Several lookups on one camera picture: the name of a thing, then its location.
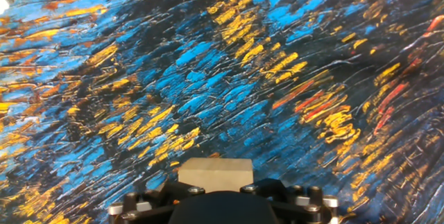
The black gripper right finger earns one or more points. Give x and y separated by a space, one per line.
298 203

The small plain wooden cube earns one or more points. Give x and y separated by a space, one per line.
215 173

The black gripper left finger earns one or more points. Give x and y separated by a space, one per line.
152 205

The blue yellow painting-print tablecloth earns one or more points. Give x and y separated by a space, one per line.
208 78

